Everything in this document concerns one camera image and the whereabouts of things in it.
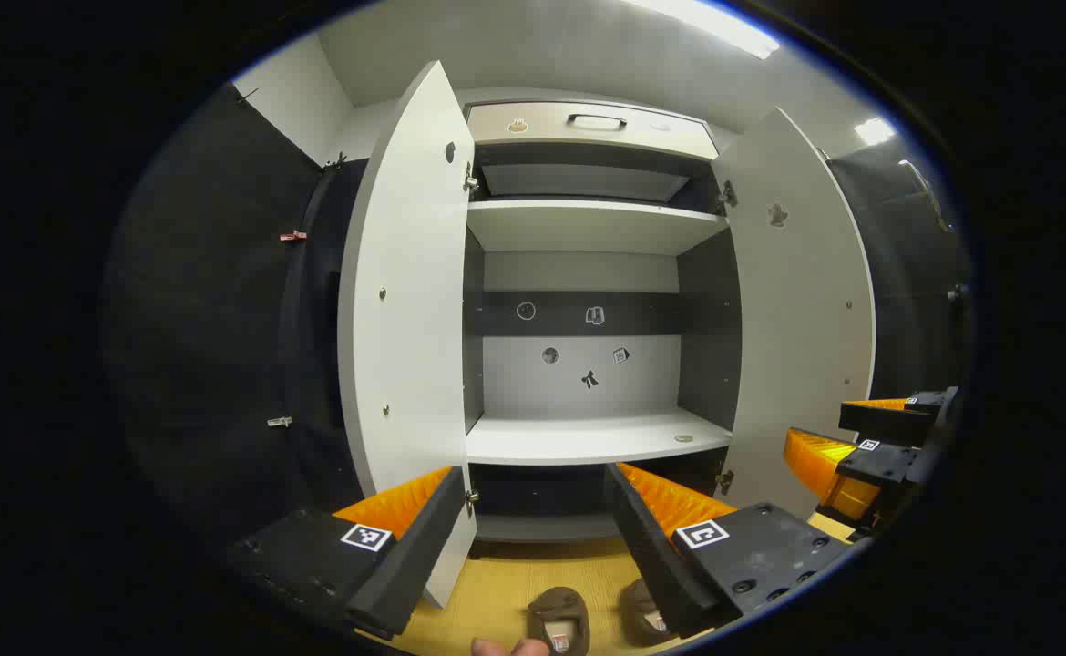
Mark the white shoe cabinet door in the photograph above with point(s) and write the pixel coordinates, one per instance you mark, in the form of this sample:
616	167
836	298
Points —
405	301
797	328

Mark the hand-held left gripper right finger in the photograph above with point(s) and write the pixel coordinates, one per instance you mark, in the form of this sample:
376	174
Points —
651	556

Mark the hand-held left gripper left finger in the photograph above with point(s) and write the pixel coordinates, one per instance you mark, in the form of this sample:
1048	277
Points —
410	565

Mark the small ceiling light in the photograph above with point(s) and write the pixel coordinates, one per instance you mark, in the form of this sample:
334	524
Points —
875	130

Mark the long ceiling light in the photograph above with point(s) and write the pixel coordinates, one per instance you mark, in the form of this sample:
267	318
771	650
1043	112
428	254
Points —
706	23

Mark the black backdrop cloth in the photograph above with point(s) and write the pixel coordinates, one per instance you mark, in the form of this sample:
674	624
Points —
205	319
907	273

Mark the white cabinet drawer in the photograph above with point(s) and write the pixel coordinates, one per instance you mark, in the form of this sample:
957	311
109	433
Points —
542	128

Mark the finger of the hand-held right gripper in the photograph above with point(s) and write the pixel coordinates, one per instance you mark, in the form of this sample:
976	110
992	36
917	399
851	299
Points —
888	421
879	463

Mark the black clip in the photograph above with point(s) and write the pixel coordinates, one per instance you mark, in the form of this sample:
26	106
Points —
246	94
337	163

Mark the white shoe cabinet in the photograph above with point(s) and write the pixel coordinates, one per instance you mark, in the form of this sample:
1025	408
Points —
588	228

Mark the brown fuzzy shoe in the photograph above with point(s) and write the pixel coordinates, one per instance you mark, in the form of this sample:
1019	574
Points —
635	601
556	601

